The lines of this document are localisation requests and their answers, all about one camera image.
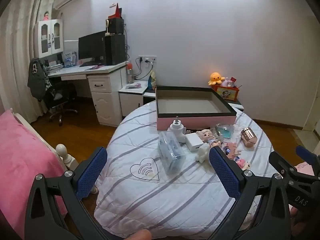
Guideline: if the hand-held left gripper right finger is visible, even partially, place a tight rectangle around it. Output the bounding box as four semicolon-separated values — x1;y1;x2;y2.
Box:
209;145;292;240

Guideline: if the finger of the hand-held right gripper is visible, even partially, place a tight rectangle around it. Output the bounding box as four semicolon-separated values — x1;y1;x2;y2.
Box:
296;145;320;167
269;151;298;178

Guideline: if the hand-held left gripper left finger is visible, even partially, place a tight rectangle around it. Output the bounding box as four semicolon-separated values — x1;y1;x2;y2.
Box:
24;146;110;240

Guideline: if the pink packaged doll card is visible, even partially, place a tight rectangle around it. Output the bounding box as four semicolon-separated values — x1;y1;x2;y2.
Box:
222;142;242;161

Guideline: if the rose gold metal cup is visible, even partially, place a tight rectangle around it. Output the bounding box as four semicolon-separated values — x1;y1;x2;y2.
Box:
241;127;258;148

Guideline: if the blonde doll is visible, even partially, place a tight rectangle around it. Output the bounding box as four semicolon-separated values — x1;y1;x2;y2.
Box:
196;129;222;148

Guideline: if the clear plastic storage box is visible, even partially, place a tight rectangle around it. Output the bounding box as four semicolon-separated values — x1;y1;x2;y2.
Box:
159;131;187;176

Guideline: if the pink box with black rim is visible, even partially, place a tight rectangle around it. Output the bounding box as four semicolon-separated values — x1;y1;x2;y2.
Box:
155;86;237;131

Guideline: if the white plug adapter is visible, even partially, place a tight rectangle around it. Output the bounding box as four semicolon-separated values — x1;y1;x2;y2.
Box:
167;116;187;143

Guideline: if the person's right hand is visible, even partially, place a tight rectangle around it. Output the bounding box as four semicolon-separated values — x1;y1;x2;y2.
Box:
289;204;304;221

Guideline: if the person's left hand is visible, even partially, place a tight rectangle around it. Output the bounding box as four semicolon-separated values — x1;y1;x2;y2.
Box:
126;229;152;240

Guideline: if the pink cloth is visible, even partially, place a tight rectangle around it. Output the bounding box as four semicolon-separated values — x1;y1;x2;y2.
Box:
295;162;315;175

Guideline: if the small pink doll figure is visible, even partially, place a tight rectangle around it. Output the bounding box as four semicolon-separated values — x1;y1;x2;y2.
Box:
235;156;252;170

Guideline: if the white toy figure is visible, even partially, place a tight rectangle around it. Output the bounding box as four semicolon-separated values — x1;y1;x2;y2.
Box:
195;144;210;163

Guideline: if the white bed footboard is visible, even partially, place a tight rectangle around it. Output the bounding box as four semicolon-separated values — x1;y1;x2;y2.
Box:
12;112;79;173

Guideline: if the teal heart-shaped clear case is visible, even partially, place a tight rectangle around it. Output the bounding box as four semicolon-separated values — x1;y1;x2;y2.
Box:
215;123;235;139

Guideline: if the small white box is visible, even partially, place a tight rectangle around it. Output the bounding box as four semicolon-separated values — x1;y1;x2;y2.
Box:
185;133;204;152

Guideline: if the pink blanket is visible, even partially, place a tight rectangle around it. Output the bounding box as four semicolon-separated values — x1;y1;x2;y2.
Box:
0;110;68;233

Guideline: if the white desk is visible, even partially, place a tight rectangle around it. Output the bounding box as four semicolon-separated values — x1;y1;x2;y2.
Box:
46;60;130;127

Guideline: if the printed tin box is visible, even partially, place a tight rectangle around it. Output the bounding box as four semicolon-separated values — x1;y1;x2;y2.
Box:
216;84;240;102

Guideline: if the black office chair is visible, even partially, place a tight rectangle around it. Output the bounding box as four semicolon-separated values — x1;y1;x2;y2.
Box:
44;82;78;127

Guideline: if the white nightstand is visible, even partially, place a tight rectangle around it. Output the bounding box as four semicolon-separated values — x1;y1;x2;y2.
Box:
118;81;158;118

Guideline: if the orange octopus plush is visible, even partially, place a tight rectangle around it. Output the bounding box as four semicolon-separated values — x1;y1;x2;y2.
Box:
208;72;228;85

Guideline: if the bottle with orange cap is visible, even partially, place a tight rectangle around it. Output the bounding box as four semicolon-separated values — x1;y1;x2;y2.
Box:
126;62;134;84

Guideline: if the dark patterned jacket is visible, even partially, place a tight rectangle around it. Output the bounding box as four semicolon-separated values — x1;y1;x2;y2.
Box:
27;57;54;100

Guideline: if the yellow blue snack bag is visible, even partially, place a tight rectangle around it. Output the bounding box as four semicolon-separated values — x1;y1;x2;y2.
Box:
147;70;157;90

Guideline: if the stack of papers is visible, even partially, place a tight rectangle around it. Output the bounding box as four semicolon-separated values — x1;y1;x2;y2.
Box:
45;64;64;73

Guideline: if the black computer tower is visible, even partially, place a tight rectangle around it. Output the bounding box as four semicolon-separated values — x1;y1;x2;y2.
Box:
104;34;126;65

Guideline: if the black computer monitor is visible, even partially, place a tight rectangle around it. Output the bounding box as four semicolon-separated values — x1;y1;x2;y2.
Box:
78;31;107;64

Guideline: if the beige curtain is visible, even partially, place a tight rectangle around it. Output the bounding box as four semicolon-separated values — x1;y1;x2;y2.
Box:
0;0;54;115

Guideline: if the white glass-door cabinet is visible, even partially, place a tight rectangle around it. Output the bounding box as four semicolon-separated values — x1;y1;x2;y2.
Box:
34;19;64;58

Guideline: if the black speaker box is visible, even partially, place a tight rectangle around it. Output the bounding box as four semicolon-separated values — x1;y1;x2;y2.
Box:
108;17;125;35

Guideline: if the red box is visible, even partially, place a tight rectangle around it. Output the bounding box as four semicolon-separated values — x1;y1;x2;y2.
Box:
108;3;123;19

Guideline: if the black power cable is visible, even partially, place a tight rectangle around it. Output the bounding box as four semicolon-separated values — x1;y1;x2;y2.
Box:
135;57;154;80

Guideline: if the white wall outlet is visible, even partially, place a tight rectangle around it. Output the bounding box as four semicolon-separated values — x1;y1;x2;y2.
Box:
139;55;157;64

